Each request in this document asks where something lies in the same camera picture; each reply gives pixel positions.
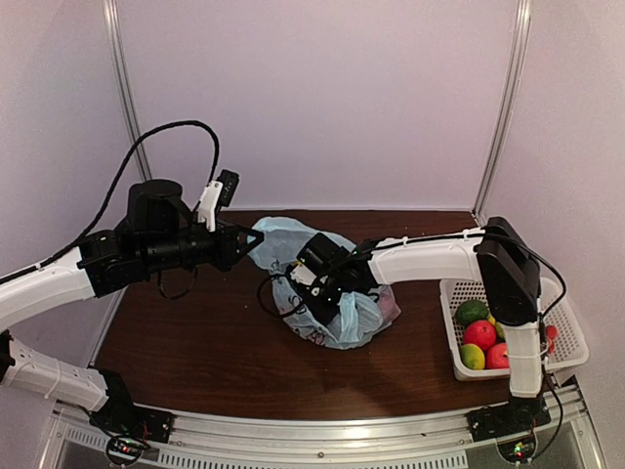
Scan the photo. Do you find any red apple front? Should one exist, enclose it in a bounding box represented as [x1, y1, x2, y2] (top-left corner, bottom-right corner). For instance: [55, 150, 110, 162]
[485, 342, 510, 369]

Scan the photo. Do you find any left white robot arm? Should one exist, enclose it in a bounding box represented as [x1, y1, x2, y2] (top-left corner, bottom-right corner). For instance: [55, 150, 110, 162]
[1, 171, 263, 434]

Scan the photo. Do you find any left black cable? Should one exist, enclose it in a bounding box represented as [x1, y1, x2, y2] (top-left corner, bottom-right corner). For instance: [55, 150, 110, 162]
[0, 119, 221, 282]

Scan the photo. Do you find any dark green fruit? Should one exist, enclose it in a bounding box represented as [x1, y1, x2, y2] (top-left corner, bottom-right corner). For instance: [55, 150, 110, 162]
[454, 300, 489, 326]

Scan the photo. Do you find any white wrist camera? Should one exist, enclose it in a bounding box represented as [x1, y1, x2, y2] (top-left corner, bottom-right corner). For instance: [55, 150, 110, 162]
[287, 261, 316, 286]
[195, 169, 240, 232]

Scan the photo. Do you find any aluminium front rail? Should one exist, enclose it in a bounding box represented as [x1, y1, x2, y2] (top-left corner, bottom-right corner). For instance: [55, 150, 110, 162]
[48, 385, 595, 469]

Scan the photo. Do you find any black cable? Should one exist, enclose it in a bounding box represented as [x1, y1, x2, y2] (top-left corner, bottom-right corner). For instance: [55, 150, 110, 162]
[257, 229, 570, 351]
[0, 119, 221, 282]

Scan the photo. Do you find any small green yellow fruit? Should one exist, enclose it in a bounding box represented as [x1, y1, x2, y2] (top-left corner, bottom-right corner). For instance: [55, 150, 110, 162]
[459, 344, 485, 370]

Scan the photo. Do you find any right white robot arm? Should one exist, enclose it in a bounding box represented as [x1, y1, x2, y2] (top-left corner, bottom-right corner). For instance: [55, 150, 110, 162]
[287, 217, 543, 432]

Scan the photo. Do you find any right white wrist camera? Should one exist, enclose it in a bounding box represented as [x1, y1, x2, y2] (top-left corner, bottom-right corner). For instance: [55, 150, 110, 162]
[287, 261, 316, 286]

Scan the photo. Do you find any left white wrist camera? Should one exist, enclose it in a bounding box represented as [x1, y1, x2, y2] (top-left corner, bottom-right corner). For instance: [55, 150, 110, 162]
[195, 169, 240, 232]

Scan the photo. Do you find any large green apple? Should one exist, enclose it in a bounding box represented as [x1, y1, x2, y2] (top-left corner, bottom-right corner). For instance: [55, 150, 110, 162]
[494, 321, 505, 341]

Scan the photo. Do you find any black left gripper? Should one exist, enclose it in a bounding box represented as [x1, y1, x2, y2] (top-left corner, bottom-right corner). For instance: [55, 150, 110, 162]
[141, 217, 263, 272]

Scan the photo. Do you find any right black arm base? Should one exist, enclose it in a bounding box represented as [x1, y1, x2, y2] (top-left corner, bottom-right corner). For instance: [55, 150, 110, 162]
[466, 395, 551, 442]

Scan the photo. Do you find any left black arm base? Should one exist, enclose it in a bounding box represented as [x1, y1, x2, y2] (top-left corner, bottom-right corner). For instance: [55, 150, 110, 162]
[90, 369, 174, 444]

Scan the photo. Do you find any light blue plastic bag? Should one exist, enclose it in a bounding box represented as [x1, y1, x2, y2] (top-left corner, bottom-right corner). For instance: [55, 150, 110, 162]
[249, 216, 401, 350]

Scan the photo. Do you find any red apple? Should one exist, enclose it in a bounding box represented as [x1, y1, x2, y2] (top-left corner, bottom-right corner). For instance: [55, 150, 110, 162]
[485, 342, 510, 369]
[463, 320, 498, 351]

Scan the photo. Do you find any red apple back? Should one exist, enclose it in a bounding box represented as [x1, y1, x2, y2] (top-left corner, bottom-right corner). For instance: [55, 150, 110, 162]
[463, 320, 498, 351]

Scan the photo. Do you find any white plastic basket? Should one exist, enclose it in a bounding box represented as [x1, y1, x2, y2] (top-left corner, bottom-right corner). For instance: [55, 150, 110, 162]
[438, 279, 589, 381]

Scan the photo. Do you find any right black cable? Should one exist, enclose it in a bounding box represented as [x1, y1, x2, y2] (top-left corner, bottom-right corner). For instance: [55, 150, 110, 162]
[257, 229, 570, 351]

